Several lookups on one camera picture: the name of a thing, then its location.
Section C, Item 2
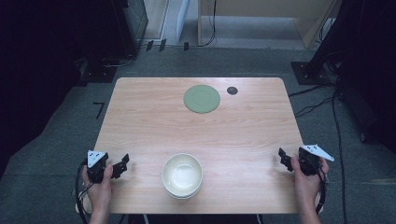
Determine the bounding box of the black cable by stand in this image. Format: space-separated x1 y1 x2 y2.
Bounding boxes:
103 53 137 69

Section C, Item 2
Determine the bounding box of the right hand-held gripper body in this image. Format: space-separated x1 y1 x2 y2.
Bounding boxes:
297 143 336 177

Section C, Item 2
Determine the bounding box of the green round plate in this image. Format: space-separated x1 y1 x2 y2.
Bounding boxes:
183 84 221 115

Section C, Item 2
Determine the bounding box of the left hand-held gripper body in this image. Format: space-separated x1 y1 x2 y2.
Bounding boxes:
86 149 110 185

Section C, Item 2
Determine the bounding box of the glass-fronted dark cabinet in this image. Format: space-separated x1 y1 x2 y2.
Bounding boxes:
121 0 149 50

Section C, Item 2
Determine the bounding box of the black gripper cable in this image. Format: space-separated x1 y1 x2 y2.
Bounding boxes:
306 157 329 216
74 158 96 224

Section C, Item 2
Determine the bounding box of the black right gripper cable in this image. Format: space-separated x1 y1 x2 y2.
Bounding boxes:
306 157 329 216

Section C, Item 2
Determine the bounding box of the white ceramic bowl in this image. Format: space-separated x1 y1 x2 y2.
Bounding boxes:
166 186 201 201

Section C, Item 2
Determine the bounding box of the person's left hand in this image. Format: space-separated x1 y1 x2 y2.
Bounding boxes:
80 163 114 217

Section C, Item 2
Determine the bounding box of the white leaning panel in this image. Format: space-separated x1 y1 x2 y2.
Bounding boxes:
175 0 191 44

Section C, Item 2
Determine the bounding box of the long black floor cable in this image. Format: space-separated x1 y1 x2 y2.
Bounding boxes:
331 88 348 224

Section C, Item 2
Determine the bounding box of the cream ceramic bowl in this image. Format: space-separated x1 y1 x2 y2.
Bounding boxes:
161 152 204 198

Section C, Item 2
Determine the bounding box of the black stand base plate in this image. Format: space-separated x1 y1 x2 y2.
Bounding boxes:
78 56 119 84
290 60 339 86

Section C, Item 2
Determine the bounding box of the person's right hand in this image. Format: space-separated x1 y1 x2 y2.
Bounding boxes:
290 156 331 214

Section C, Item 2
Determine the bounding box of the black hanging cable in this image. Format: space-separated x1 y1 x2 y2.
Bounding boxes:
199 0 218 49

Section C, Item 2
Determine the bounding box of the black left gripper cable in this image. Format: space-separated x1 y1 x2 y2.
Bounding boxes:
74 158 96 224

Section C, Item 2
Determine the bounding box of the light wooden desk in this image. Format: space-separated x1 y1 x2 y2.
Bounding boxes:
197 0 344 50

